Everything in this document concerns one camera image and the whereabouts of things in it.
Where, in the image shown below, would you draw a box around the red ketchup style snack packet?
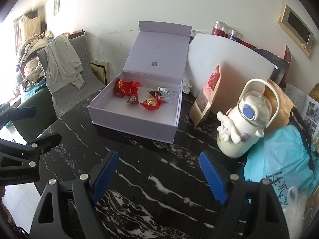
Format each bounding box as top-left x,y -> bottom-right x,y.
127,92 -> 139,104

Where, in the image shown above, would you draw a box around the red cartoon figure snack packet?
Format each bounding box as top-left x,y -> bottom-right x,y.
140,97 -> 164,111

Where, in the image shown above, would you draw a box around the red gold character snack packet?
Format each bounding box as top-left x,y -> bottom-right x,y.
113,78 -> 132,96

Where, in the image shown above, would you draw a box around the clear acrylic holder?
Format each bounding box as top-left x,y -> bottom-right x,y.
160,87 -> 178,103

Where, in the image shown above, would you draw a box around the dark brown candy packet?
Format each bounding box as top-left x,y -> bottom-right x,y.
149,90 -> 162,98

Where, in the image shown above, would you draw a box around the red candy packet white text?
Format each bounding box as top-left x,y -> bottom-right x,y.
114,89 -> 125,98

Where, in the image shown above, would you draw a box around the dark green sofa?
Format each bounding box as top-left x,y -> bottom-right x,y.
12,87 -> 57,142

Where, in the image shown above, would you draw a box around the pile of clothes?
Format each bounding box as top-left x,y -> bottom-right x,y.
17,30 -> 54,92

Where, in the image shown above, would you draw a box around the grey leaf pattern chair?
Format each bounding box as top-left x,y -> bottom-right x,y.
38,35 -> 105,118

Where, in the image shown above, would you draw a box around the white cartoon dog water bottle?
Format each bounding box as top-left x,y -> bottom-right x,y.
216,78 -> 281,158

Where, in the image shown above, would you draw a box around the grey sweatshirt on chair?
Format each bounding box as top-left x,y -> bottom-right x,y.
44,36 -> 85,93

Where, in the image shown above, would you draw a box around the kraft hawthorn snack pouch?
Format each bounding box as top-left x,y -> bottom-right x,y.
189,63 -> 221,127

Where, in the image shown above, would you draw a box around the light blue plastic bag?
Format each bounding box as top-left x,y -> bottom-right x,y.
244,125 -> 318,205

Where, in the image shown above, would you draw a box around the clear plastic bag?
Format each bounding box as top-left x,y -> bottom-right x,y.
282,186 -> 314,238

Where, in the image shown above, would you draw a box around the open lavender gift box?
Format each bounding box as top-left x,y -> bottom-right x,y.
88,21 -> 191,144

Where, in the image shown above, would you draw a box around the crumpled white tissue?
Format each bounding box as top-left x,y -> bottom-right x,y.
182,78 -> 192,94

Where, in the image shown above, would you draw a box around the brown paper bag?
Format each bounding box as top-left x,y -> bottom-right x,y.
263,79 -> 295,134

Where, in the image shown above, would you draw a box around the printed photo leaflet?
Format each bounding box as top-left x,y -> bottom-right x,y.
284,84 -> 319,139

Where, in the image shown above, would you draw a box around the white foam board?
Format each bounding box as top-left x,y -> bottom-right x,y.
184,33 -> 274,103

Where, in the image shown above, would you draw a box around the black board behind foam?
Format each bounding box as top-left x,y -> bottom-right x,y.
241,41 -> 292,87

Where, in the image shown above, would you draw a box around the clear jar purple label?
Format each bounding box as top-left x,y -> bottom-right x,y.
227,29 -> 243,43

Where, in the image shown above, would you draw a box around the clear jar behind box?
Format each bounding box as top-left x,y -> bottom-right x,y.
189,30 -> 201,43

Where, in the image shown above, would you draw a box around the clear jar red contents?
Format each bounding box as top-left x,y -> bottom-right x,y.
212,21 -> 227,37

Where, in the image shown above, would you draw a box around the wooden picture frame on floor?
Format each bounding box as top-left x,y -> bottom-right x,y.
89,59 -> 110,85

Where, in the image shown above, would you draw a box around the small wall picture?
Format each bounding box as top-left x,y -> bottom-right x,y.
53,0 -> 60,16

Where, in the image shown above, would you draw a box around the wooden wall frame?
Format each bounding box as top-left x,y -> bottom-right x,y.
277,3 -> 315,58

